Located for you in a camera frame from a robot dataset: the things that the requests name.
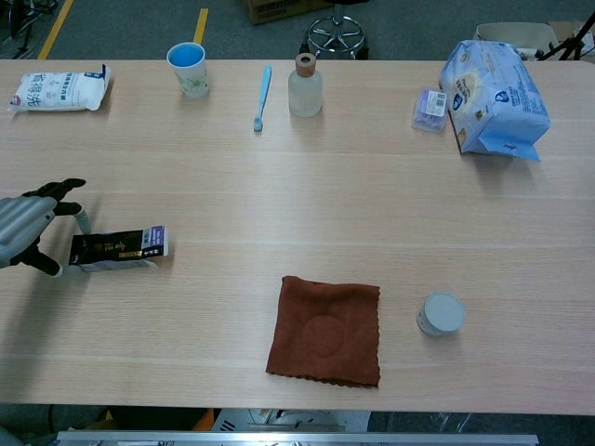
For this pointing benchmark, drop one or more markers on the small purple packet with barcode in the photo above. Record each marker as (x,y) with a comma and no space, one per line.
(430,110)

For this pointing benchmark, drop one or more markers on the cardboard box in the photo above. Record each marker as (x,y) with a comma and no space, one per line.
(279,9)

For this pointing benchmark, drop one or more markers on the brown cloth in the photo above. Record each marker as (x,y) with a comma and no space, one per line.
(325,332)

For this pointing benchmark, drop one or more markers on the beige chair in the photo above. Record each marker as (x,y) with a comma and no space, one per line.
(511,33)

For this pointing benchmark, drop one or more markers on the chrome stool base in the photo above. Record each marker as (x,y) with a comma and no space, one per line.
(335,35)

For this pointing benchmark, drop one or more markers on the aluminium frame rail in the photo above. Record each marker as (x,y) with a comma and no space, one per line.
(297,439)

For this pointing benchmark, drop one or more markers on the frosted bottle with wooden cap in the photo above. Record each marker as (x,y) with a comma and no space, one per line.
(305,90)

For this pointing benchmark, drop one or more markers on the black carton box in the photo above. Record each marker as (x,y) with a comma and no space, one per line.
(118,248)

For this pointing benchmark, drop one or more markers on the white detergent bag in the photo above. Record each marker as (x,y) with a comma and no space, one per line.
(60,91)

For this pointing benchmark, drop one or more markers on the paper cup with blue inside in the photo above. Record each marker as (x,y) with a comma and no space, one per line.
(189,74)

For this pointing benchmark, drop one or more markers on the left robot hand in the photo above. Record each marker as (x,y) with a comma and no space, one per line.
(23,223)

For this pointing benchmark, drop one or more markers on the light blue toothbrush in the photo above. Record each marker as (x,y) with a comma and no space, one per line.
(263,97)

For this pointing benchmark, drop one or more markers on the black tripod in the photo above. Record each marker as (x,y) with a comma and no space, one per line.
(574,39)

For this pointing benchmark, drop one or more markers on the small white round jar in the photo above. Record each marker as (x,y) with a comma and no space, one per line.
(440,315)

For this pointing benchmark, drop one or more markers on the large blue and white bag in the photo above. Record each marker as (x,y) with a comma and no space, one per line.
(497,100)

